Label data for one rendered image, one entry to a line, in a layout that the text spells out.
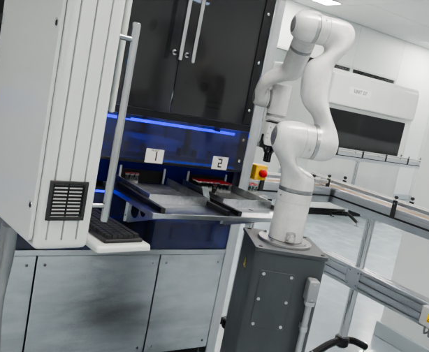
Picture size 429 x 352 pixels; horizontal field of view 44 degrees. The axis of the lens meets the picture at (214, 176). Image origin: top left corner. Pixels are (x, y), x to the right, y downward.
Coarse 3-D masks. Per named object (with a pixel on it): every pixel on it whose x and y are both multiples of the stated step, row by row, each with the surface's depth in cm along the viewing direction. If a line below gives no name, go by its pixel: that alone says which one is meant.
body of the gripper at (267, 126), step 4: (264, 124) 224; (268, 124) 223; (272, 124) 223; (276, 124) 224; (264, 128) 224; (268, 128) 223; (272, 128) 223; (260, 132) 226; (264, 132) 224; (268, 132) 223; (260, 136) 225; (264, 136) 223; (268, 136) 223; (260, 140) 228; (264, 140) 223; (268, 140) 224; (264, 144) 224; (268, 144) 224
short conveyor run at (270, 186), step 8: (272, 176) 282; (280, 176) 285; (264, 184) 277; (272, 184) 280; (264, 192) 278; (272, 192) 281; (320, 192) 300; (328, 192) 304; (312, 200) 299; (320, 200) 302; (328, 200) 306
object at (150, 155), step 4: (148, 148) 223; (148, 152) 224; (152, 152) 225; (156, 152) 226; (160, 152) 227; (148, 156) 224; (152, 156) 225; (160, 156) 227; (148, 160) 224; (152, 160) 225; (160, 160) 227
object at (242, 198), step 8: (184, 184) 244; (192, 184) 238; (232, 184) 257; (216, 192) 247; (232, 192) 256; (240, 192) 251; (248, 192) 246; (224, 200) 218; (232, 200) 221; (240, 200) 223; (248, 200) 225; (256, 200) 228; (264, 200) 236; (256, 208) 229; (264, 208) 231
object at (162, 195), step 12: (120, 180) 221; (168, 180) 239; (144, 192) 202; (156, 192) 220; (168, 192) 226; (180, 192) 230; (192, 192) 222; (180, 204) 207; (192, 204) 210; (204, 204) 213
